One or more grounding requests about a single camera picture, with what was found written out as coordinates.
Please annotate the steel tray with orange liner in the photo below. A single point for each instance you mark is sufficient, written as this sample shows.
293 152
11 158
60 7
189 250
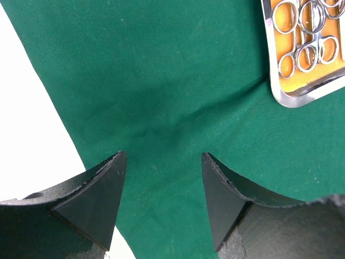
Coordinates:
302 88

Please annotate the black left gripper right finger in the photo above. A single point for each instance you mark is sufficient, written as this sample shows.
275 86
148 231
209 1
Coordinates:
250 221

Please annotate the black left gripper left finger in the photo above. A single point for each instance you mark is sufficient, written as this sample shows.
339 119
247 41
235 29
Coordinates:
73 219

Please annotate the steel scissors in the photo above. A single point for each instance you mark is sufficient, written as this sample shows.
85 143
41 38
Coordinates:
309 16

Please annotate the green surgical cloth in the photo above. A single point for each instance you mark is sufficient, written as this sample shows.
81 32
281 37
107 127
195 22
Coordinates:
166 81

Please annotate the steel forceps with rings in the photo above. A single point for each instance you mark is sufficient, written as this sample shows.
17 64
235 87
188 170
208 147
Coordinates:
304 55

